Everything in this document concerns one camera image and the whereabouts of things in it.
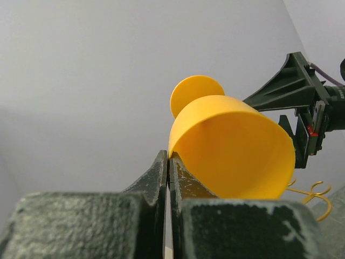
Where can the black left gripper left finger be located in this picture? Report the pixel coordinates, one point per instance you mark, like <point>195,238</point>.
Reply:
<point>126,224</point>

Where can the gold wire glass rack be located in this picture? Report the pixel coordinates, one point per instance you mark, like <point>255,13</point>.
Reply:
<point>312,194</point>

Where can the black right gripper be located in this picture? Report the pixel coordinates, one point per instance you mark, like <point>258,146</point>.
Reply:
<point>296,85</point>

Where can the orange plastic goblet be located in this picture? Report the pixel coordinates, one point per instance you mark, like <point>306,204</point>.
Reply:
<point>231,148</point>

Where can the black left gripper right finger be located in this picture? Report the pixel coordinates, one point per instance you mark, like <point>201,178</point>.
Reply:
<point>206,226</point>

